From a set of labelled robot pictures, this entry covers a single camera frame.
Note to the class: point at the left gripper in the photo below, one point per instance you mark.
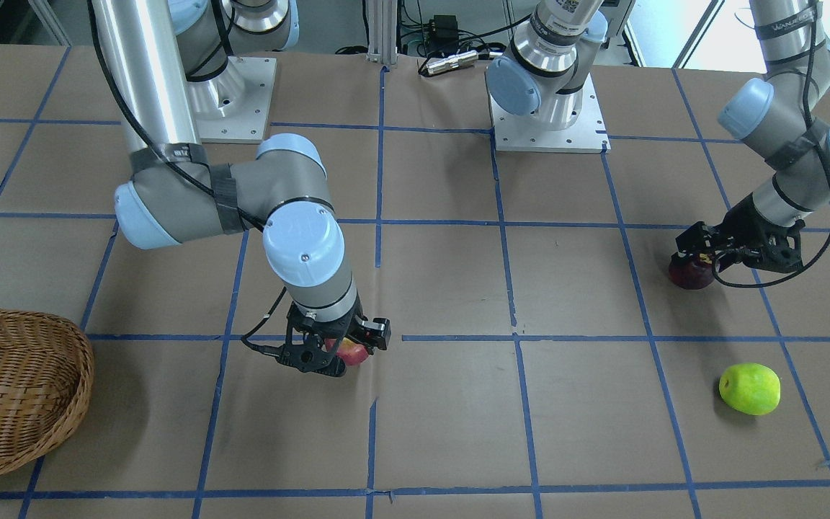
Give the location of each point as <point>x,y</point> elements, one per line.
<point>744,220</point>

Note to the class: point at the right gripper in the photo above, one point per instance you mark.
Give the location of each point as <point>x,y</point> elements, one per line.
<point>351,329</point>

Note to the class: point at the red yellow apple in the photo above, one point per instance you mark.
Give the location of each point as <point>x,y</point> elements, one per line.
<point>351,353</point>

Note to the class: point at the dark red apple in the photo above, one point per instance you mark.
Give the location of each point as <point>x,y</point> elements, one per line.
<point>691,272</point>

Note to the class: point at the green apple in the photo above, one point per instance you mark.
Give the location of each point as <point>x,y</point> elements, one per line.
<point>750,388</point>

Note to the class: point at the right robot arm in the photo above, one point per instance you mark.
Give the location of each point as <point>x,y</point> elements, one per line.
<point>169,64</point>

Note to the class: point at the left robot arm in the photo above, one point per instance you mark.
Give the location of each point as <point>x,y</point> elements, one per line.
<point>542,71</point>

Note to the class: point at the woven wicker basket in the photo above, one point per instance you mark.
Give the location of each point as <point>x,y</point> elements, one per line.
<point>46,384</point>

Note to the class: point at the silver metal connector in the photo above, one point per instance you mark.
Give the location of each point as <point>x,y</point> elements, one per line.
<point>438,66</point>

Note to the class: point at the black power adapter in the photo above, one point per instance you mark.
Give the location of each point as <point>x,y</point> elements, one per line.
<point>443,28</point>

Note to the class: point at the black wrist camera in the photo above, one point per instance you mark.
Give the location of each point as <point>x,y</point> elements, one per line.
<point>372,334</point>

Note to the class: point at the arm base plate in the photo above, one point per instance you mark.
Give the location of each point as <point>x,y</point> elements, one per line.
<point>564,123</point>
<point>233,106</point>

